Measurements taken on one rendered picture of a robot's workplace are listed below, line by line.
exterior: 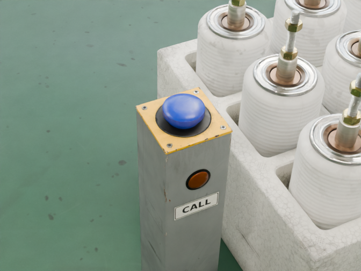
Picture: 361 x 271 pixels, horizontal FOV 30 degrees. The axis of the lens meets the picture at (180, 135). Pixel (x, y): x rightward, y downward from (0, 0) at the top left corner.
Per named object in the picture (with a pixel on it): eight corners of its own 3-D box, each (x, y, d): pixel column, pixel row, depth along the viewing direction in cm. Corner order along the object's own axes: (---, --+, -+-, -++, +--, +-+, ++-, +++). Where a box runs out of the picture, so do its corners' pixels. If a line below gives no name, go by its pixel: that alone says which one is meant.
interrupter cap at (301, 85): (244, 62, 81) (245, 57, 81) (303, 54, 83) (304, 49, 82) (264, 102, 76) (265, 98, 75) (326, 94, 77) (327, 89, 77)
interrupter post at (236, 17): (234, 31, 86) (236, 9, 83) (222, 22, 87) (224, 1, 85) (248, 25, 87) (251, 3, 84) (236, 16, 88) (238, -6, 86)
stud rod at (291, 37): (281, 64, 78) (289, 9, 73) (289, 63, 78) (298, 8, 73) (283, 69, 78) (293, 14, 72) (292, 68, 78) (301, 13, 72)
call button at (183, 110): (211, 128, 64) (212, 112, 62) (173, 141, 63) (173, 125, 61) (192, 102, 66) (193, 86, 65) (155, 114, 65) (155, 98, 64)
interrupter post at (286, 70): (272, 72, 80) (275, 50, 78) (290, 70, 80) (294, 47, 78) (278, 85, 78) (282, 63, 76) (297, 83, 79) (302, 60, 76)
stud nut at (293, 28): (282, 23, 75) (283, 17, 74) (297, 21, 75) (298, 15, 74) (288, 34, 73) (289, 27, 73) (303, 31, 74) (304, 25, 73)
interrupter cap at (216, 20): (232, 49, 83) (232, 44, 82) (194, 20, 87) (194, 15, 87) (276, 28, 86) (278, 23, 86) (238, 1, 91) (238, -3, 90)
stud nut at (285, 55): (278, 50, 77) (279, 45, 77) (292, 49, 78) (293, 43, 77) (284, 61, 76) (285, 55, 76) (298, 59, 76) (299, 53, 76)
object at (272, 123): (224, 158, 94) (234, 56, 82) (289, 149, 96) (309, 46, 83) (244, 211, 88) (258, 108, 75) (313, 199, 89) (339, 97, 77)
